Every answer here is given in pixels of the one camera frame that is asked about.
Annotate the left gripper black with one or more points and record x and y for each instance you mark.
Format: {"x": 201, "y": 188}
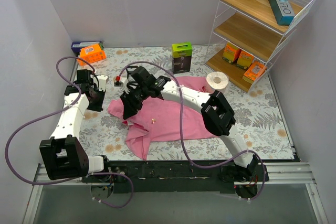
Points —
{"x": 95, "y": 97}

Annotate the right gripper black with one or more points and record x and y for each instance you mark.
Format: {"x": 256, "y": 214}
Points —
{"x": 134, "y": 98}

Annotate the pink garment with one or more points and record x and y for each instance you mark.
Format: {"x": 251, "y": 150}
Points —
{"x": 166, "y": 128}

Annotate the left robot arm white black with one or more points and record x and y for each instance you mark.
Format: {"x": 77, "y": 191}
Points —
{"x": 62, "y": 153}

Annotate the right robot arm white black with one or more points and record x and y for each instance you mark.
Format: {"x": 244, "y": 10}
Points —
{"x": 217, "y": 114}

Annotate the floral table mat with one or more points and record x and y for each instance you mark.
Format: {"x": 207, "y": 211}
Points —
{"x": 257, "y": 115}

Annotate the orange box on mat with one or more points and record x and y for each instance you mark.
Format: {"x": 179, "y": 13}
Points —
{"x": 92, "y": 53}

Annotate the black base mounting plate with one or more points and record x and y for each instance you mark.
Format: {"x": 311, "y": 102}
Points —
{"x": 181, "y": 176}

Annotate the green black product box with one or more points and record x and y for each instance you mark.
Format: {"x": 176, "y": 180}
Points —
{"x": 181, "y": 57}

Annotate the toilet paper roll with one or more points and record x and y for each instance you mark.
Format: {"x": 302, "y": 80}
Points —
{"x": 216, "y": 81}

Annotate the orange yellow box left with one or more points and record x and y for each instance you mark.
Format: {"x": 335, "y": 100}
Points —
{"x": 231, "y": 53}

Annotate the orange yellow box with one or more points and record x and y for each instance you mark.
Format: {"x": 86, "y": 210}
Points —
{"x": 231, "y": 53}
{"x": 244, "y": 60}

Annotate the orange yellow box middle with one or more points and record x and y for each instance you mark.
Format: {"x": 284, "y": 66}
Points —
{"x": 244, "y": 60}

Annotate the orange box right shelf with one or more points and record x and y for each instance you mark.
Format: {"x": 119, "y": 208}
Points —
{"x": 255, "y": 71}

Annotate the teal long box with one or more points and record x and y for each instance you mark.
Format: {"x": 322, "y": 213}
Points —
{"x": 282, "y": 11}

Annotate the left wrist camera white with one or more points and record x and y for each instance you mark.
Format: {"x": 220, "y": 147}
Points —
{"x": 100, "y": 82}

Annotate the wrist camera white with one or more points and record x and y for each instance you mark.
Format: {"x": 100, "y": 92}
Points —
{"x": 100, "y": 82}
{"x": 126, "y": 83}

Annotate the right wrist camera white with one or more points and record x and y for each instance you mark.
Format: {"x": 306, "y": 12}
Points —
{"x": 126, "y": 83}

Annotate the blue box at wall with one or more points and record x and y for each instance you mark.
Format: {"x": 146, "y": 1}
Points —
{"x": 78, "y": 45}

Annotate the white wire shelf rack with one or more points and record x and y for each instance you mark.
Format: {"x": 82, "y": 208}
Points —
{"x": 251, "y": 26}

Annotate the aluminium frame rail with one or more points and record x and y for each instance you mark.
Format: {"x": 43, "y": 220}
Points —
{"x": 290, "y": 196}

